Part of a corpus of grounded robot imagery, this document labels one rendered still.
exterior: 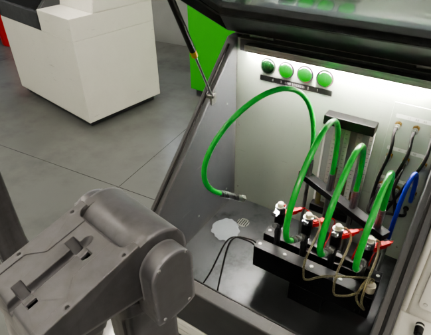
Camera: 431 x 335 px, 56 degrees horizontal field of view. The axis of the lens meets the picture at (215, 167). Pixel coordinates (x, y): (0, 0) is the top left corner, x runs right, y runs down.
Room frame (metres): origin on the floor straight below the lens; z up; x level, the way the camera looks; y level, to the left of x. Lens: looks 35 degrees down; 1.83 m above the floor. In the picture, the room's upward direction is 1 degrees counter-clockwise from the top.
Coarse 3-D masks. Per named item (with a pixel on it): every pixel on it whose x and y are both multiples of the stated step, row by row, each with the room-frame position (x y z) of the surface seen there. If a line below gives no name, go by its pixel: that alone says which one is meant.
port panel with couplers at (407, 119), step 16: (400, 112) 0.95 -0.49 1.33; (416, 112) 0.93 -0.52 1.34; (400, 128) 0.94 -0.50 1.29; (416, 128) 0.91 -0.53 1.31; (384, 144) 0.96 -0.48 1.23; (400, 144) 0.94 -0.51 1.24; (416, 144) 0.92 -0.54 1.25; (384, 160) 0.95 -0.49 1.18; (400, 160) 0.93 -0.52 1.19; (416, 160) 0.91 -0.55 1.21; (384, 176) 0.95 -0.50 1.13; (400, 176) 0.92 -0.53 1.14; (416, 192) 0.89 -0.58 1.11
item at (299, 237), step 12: (336, 120) 0.84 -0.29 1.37; (324, 132) 0.78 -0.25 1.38; (336, 132) 0.89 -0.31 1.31; (312, 144) 0.75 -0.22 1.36; (336, 144) 0.90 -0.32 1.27; (312, 156) 0.73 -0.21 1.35; (336, 156) 0.91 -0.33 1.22; (300, 180) 0.69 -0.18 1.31; (288, 204) 0.67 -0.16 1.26; (288, 216) 0.65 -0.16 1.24; (288, 228) 0.65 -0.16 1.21; (288, 240) 0.66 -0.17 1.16; (300, 240) 0.72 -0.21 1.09
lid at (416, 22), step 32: (192, 0) 1.14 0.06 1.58; (224, 0) 1.03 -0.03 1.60; (256, 0) 0.95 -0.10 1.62; (288, 0) 0.88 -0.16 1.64; (320, 0) 0.82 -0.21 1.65; (352, 0) 0.76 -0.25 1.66; (384, 0) 0.72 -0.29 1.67; (416, 0) 0.67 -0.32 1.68; (256, 32) 1.18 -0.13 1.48; (288, 32) 1.06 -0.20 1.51; (320, 32) 0.96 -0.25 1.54; (352, 32) 0.91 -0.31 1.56; (384, 32) 0.87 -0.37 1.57; (416, 32) 0.81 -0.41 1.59
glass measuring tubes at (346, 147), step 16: (336, 112) 1.04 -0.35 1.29; (352, 128) 0.98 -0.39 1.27; (368, 128) 0.96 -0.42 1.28; (352, 144) 0.98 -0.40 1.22; (368, 144) 0.98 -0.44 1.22; (320, 160) 1.05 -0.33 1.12; (368, 160) 0.97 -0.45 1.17; (320, 176) 1.02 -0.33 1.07; (336, 176) 1.01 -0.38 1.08; (352, 176) 0.99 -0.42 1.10; (320, 208) 1.00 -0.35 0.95; (336, 208) 0.98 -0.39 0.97
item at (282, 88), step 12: (264, 96) 0.88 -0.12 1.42; (300, 96) 0.95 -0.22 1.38; (240, 108) 0.85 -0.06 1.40; (312, 108) 0.97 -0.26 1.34; (228, 120) 0.83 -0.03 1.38; (312, 120) 0.98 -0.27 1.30; (312, 132) 0.99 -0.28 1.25; (204, 168) 0.79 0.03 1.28; (204, 180) 0.79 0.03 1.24; (216, 192) 0.80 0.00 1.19
